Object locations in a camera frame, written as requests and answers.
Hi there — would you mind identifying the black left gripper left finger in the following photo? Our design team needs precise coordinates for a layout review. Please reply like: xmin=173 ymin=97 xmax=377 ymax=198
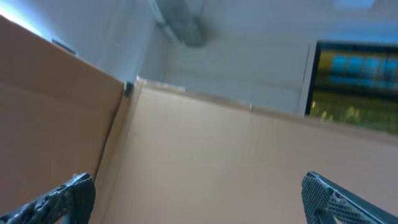
xmin=1 ymin=173 xmax=96 ymax=224

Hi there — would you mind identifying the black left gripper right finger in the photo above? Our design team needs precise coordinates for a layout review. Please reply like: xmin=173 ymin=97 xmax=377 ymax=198
xmin=301 ymin=171 xmax=397 ymax=224

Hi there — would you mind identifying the window with yellow view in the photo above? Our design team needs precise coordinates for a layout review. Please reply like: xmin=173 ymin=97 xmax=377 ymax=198
xmin=305 ymin=40 xmax=397 ymax=134

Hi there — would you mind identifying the grey ceiling duct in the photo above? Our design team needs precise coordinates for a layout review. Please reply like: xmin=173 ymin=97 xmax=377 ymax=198
xmin=147 ymin=0 xmax=208 ymax=47

